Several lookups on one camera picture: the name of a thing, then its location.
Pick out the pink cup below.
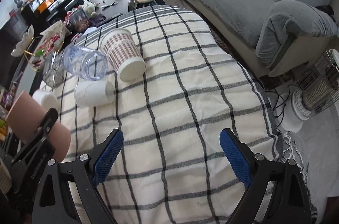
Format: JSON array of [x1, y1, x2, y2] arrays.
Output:
[[5, 91, 71, 162]]

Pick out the large white plastic cup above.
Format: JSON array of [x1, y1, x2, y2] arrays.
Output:
[[32, 89, 59, 111]]

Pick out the electric heater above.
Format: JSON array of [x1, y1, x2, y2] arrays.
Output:
[[291, 49, 338, 121]]

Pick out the grey sofa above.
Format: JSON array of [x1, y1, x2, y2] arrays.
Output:
[[186, 0, 338, 77]]

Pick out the clear faceted glass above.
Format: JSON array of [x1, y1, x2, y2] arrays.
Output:
[[43, 52, 66, 89]]

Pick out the dark coffee table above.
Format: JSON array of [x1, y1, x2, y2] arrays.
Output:
[[12, 0, 129, 98]]

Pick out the small white cup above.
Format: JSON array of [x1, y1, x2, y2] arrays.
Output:
[[74, 81, 115, 108]]

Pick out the checked white tablecloth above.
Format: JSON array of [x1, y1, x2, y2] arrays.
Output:
[[53, 6, 308, 223]]

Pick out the red checked paper cup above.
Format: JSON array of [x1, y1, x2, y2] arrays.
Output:
[[100, 29, 146, 82]]

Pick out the snack jar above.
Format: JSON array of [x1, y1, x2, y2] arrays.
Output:
[[69, 8, 90, 33]]

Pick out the tiered shell snack bowl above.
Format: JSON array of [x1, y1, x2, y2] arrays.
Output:
[[11, 21, 69, 72]]

